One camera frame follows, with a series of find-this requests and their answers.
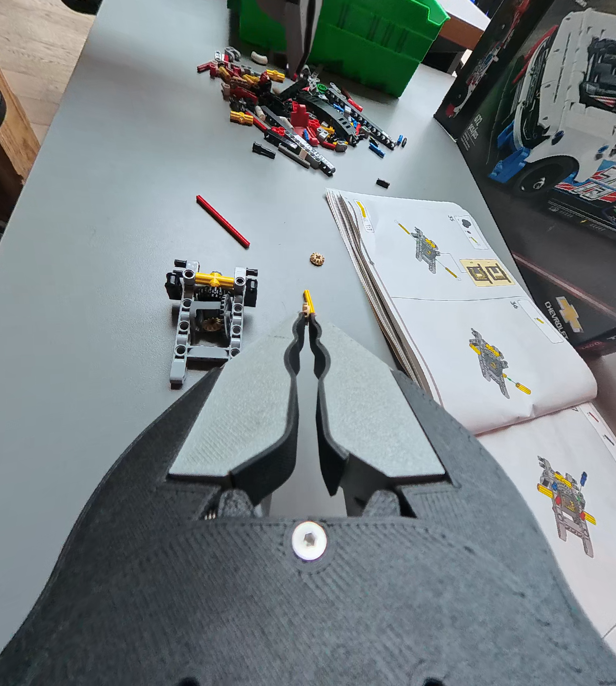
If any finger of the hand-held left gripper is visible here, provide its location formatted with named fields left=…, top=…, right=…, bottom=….
left=299, top=0, right=325, bottom=77
left=281, top=0, right=309, bottom=77

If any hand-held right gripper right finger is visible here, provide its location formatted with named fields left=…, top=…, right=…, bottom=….
left=309, top=315, right=447, bottom=498

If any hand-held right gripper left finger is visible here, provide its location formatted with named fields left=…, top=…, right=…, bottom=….
left=167, top=312, right=306, bottom=506

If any grey lego frame assembly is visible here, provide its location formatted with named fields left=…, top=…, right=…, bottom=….
left=166, top=259, right=260, bottom=391

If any pile of lego pieces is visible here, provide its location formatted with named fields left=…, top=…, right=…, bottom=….
left=196, top=47, right=408, bottom=177

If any white lego instruction booklet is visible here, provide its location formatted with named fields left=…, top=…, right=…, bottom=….
left=325, top=188, right=616, bottom=644

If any red long lego axle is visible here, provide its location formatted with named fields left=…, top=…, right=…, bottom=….
left=196, top=194, right=251, bottom=249

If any black lego car box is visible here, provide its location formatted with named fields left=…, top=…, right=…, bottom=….
left=434, top=0, right=616, bottom=352

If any green plastic bin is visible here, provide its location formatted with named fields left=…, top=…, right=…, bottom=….
left=227, top=0, right=451, bottom=99

